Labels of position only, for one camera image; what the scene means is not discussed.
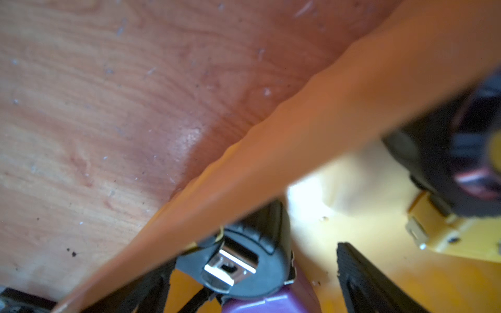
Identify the black round tape measure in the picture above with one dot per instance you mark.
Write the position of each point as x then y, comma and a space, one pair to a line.
254, 258

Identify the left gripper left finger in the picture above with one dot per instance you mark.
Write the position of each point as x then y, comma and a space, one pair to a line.
148, 293

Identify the purple tape measure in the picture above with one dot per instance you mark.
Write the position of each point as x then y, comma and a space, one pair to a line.
298, 297

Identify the small yellow tape measure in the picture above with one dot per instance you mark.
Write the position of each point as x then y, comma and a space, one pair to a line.
450, 152

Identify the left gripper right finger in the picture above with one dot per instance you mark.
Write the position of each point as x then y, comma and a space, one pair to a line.
366, 289

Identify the yellow oval storage tray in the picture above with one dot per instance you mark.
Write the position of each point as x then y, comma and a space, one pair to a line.
422, 54

